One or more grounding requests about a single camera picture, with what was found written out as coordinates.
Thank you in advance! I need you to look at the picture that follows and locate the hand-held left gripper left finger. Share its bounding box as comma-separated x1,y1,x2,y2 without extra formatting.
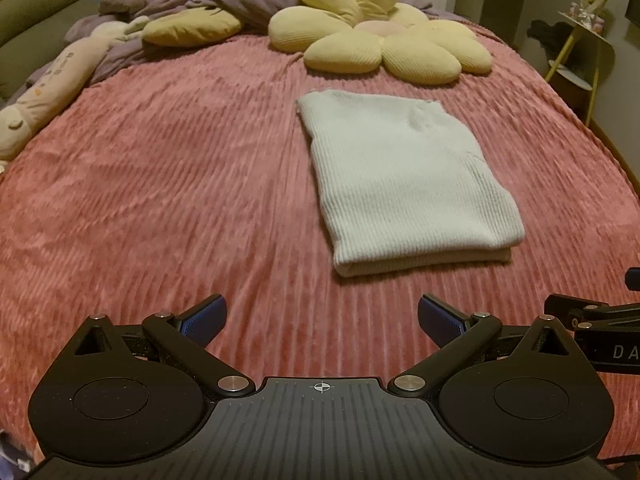
75,294,256,398

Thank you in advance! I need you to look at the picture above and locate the yellow flower-shaped pillow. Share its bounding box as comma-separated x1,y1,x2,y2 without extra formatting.
268,0,493,86

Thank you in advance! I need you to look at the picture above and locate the green sofa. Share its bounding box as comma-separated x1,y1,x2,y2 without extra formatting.
0,0,101,101

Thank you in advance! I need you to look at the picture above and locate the yellow side table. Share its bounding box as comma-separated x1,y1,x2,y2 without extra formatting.
545,10,616,128

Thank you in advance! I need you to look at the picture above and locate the long pink plush toy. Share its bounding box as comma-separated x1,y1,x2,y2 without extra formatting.
0,16,151,162

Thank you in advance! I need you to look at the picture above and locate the yellow leaf-shaped pillow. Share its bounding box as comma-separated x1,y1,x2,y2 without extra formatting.
141,7,244,47

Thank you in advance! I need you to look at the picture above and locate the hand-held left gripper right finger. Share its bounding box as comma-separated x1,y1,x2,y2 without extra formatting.
392,294,573,397

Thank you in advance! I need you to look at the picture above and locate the pink ribbed bedspread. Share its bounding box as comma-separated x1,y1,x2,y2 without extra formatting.
0,17,640,461

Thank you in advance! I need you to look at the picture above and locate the white knit sweater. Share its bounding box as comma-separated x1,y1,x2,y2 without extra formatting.
296,89,526,277

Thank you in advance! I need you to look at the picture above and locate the dark cloth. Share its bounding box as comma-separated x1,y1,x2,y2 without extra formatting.
527,19,576,46

